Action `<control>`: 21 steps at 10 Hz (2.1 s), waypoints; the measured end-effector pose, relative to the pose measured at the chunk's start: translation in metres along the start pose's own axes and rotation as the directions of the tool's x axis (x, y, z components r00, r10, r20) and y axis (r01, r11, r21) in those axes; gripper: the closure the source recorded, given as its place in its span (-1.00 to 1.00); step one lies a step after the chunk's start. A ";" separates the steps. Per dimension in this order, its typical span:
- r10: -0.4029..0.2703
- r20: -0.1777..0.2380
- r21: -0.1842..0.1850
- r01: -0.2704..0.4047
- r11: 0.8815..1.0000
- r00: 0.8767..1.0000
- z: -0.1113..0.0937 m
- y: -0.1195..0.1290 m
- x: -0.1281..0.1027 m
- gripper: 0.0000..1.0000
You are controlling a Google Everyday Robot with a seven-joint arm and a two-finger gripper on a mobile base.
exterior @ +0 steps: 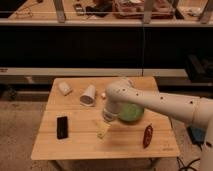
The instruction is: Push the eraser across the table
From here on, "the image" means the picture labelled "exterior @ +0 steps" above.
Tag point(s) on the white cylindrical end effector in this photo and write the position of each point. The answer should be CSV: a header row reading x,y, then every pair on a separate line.
x,y
109,116

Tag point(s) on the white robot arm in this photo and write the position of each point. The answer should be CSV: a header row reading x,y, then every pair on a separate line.
x,y
193,110

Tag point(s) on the yellow cheese wedge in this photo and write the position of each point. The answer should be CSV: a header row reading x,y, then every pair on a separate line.
x,y
103,128

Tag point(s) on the green bowl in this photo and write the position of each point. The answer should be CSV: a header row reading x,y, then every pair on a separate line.
x,y
130,112

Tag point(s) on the white paper cup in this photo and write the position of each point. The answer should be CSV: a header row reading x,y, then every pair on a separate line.
x,y
88,97

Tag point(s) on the wooden table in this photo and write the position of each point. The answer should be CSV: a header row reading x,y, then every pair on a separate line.
x,y
72,127

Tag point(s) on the blue box on floor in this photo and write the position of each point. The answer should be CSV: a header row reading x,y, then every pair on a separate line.
x,y
196,135

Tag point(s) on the plastic tray on shelf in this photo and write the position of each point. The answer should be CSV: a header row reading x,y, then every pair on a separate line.
x,y
135,9

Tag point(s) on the black remote on shelf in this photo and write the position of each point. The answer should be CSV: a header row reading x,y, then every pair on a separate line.
x,y
79,9

